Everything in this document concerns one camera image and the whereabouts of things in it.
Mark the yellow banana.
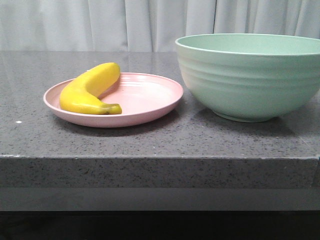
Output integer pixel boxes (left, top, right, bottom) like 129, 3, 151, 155
59, 62, 122, 115

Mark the green bowl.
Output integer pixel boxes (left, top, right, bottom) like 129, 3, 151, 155
175, 33, 320, 123

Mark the pink plate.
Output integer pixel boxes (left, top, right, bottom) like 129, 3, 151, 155
43, 72, 184, 128

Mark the white curtain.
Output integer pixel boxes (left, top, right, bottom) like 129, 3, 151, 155
0, 0, 320, 52

